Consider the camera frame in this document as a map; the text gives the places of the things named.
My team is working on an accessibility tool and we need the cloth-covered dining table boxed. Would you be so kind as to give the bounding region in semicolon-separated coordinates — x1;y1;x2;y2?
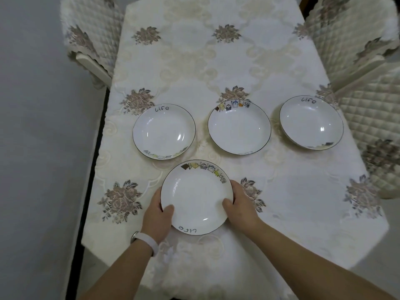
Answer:
81;0;390;300

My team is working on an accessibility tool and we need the person's left hand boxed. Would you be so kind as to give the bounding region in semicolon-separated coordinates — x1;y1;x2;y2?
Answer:
140;187;175;246

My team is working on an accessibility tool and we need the person's left forearm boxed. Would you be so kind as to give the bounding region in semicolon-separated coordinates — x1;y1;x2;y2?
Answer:
78;239;155;300

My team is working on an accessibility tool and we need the chair with quilted cream cover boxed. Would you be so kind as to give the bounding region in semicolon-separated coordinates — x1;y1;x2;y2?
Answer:
60;0;125;90
293;0;400;91
331;64;400;199

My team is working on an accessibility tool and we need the smartwatch with white band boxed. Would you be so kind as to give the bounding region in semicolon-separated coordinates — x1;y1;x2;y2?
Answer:
130;231;159;257

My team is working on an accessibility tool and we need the white cartoon print plate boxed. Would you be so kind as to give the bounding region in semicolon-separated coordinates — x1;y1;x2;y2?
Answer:
160;159;234;236
207;98;272;156
279;95;344;151
132;103;197;161

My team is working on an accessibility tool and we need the person's right forearm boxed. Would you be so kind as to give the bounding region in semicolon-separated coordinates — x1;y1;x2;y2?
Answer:
250;220;398;300

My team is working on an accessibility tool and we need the cream floral tablecloth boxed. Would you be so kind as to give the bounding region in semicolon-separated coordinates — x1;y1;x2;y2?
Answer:
81;0;390;300

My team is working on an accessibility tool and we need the person's right hand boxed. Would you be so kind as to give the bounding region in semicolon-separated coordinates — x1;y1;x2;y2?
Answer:
222;180;266;236

